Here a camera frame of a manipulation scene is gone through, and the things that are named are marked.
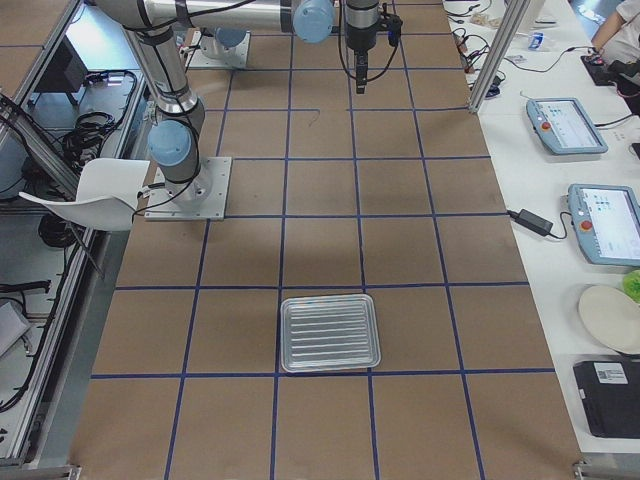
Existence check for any aluminium frame post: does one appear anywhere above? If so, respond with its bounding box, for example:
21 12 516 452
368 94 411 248
468 0 529 114

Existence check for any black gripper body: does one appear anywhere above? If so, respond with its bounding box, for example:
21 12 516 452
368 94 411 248
347 23 376 86

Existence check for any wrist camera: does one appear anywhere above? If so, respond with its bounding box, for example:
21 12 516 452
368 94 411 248
379 3 403 48

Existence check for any bag of small parts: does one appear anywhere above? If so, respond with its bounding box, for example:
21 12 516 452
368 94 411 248
470 13 502 29

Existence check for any near blue teach pendant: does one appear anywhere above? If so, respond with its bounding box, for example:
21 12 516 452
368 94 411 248
567 184 639 267

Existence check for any white plastic chair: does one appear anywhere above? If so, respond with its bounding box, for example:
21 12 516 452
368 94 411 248
19 158 150 231

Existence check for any far blue teach pendant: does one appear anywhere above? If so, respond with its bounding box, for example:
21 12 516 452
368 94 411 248
526 98 608 155

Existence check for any black laptop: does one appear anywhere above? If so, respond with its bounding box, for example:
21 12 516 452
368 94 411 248
573 361 639 439

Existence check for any white round plate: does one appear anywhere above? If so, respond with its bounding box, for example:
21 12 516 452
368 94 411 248
578 285 639 355

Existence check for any black power adapter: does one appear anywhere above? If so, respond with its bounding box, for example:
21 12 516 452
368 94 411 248
507 209 553 237

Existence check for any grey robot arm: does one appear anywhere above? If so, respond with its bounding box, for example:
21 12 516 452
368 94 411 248
97 1 388 205

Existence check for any silver ribbed metal tray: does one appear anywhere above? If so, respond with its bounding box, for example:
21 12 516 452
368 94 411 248
280 294 382 373

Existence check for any person in white shirt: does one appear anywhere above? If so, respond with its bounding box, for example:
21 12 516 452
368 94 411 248
592 0 640 67

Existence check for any blue teach pendant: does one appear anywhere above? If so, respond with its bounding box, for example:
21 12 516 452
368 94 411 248
567 184 639 267
526 98 608 155

